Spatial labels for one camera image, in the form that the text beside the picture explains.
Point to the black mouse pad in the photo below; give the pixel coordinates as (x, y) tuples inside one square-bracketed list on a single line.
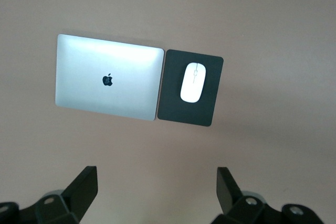
[(170, 98)]

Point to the silver closed laptop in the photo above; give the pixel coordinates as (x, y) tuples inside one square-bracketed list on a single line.
[(105, 58)]

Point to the brown table cover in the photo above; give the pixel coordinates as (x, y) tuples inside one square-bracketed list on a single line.
[(168, 11)]

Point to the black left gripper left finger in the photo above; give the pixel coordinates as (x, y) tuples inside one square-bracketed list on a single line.
[(76, 195)]

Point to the white computer mouse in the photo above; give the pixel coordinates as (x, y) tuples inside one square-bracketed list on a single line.
[(193, 87)]

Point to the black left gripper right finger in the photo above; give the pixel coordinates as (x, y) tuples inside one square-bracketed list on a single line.
[(233, 197)]

